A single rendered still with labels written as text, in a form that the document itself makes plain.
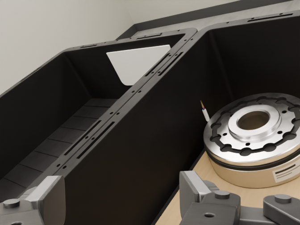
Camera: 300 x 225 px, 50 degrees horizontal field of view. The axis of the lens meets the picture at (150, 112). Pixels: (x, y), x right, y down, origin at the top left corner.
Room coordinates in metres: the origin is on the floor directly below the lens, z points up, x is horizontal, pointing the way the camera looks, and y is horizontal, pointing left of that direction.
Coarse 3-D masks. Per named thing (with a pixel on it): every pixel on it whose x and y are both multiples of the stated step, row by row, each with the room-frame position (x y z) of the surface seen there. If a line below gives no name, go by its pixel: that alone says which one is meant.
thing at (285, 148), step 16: (256, 96) 0.28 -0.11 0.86; (272, 96) 0.27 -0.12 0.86; (288, 96) 0.25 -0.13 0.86; (224, 112) 0.28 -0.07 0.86; (288, 112) 0.23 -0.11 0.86; (208, 128) 0.27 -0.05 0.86; (224, 128) 0.26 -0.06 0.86; (288, 128) 0.21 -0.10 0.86; (208, 144) 0.24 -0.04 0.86; (224, 144) 0.23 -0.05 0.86; (240, 144) 0.22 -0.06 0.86; (256, 144) 0.21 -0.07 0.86; (272, 144) 0.21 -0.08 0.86; (288, 144) 0.20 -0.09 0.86; (224, 160) 0.22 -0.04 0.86; (240, 160) 0.21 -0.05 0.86; (256, 160) 0.20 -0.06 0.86; (272, 160) 0.19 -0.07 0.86
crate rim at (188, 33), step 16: (176, 32) 0.38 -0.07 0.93; (192, 32) 0.36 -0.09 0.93; (80, 48) 0.54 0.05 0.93; (96, 48) 0.50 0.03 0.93; (176, 48) 0.33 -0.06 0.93; (48, 64) 0.55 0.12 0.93; (160, 64) 0.31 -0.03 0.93; (144, 80) 0.29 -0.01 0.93; (0, 96) 0.49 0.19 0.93; (128, 96) 0.28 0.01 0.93; (112, 112) 0.26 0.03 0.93; (96, 128) 0.25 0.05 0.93; (80, 144) 0.23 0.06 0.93; (64, 160) 0.22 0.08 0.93
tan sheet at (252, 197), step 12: (204, 156) 0.27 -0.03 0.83; (204, 168) 0.25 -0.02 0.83; (216, 180) 0.23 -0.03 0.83; (240, 192) 0.20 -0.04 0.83; (252, 192) 0.20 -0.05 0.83; (264, 192) 0.19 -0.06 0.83; (276, 192) 0.19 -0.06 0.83; (288, 192) 0.18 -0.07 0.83; (252, 204) 0.19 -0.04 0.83; (168, 216) 0.22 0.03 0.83; (180, 216) 0.21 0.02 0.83
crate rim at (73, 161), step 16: (272, 16) 0.29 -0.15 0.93; (288, 16) 0.27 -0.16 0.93; (208, 32) 0.34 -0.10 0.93; (224, 32) 0.33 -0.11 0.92; (192, 48) 0.32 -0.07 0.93; (176, 64) 0.30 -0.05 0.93; (160, 80) 0.28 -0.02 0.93; (144, 96) 0.26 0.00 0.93; (128, 112) 0.25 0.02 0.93; (112, 128) 0.23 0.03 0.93; (96, 144) 0.22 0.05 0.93; (80, 160) 0.21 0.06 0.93; (64, 176) 0.20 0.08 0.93
